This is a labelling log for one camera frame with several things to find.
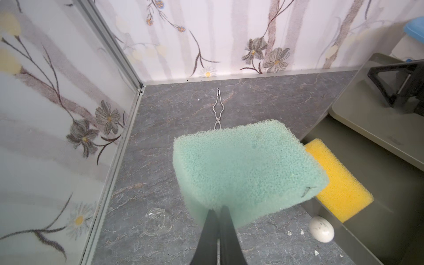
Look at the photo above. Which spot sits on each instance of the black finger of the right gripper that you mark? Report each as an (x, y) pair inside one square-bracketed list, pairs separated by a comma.
[(396, 82)]

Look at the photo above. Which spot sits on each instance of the olive top drawer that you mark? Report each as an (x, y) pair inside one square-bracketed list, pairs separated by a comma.
[(374, 200)]

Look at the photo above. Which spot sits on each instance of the olive green drawer cabinet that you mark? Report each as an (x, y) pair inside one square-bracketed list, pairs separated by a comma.
[(362, 108)]

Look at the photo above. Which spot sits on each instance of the white storage bin blue lid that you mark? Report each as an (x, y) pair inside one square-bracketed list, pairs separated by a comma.
[(411, 45)]

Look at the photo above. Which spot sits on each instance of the yellow sponge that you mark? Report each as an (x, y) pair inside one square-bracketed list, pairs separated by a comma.
[(344, 196)]

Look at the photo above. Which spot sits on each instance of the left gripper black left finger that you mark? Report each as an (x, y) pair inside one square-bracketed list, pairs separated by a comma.
[(207, 249)]

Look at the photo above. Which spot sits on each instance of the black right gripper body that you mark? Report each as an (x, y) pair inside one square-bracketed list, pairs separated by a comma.
[(419, 96)]

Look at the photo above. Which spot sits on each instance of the metal tongs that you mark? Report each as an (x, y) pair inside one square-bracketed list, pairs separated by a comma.
[(218, 109)]

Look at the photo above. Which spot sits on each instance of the green sponge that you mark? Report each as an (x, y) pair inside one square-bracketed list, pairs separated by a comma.
[(254, 170)]

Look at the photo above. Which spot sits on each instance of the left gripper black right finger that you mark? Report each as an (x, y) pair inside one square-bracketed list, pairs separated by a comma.
[(230, 249)]

